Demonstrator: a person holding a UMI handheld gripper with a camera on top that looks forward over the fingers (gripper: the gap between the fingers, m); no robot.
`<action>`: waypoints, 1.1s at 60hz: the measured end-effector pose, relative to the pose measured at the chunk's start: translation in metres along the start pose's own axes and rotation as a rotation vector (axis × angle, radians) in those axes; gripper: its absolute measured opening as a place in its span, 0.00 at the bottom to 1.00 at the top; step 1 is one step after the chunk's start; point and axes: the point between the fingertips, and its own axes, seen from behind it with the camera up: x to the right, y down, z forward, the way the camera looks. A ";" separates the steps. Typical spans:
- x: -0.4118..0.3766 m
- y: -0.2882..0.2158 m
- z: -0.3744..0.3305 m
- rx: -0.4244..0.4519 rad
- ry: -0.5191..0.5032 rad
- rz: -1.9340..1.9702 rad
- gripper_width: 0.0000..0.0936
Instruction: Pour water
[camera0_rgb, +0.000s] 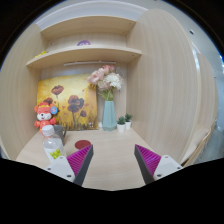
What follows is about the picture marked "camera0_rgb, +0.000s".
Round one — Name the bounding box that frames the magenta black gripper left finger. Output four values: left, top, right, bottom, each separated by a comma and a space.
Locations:
45, 145, 94, 186

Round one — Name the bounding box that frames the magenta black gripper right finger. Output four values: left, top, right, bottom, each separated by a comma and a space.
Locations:
134, 145, 182, 184

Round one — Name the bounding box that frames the clear plastic water bottle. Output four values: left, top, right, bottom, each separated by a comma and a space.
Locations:
42, 125, 66, 161

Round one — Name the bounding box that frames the dark red round coaster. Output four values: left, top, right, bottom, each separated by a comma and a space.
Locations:
75, 140, 91, 150

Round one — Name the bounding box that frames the grey plastic cup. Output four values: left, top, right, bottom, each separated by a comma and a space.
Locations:
54, 125, 67, 143

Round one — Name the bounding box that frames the small potted succulent left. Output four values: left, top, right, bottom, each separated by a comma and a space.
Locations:
117, 116, 126, 133

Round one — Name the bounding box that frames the small potted succulent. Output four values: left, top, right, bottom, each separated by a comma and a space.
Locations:
125, 113, 133, 130
117, 116, 126, 133

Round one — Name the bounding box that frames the small potted succulent right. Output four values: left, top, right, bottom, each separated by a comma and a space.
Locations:
125, 113, 133, 130

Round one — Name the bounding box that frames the teal ceramic vase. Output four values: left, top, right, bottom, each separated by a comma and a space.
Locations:
102, 101, 117, 131

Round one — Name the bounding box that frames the red plush fox toy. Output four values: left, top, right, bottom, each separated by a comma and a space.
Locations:
34, 102, 58, 131

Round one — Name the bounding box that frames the poppy flower painting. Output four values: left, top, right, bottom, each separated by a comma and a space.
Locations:
37, 74, 98, 131

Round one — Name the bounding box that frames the light wooden shelf unit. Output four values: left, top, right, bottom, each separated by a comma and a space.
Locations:
0, 7, 219, 168

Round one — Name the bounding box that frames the pink white flower bouquet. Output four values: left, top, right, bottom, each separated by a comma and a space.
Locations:
87, 65, 123, 101

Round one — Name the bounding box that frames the white led light bar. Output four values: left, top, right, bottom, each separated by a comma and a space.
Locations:
64, 60, 117, 66

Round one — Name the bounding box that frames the yellow object on shelf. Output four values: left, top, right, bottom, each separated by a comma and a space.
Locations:
34, 51, 48, 58

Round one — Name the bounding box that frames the purple round number sticker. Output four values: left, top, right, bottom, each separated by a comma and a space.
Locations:
77, 40, 91, 46

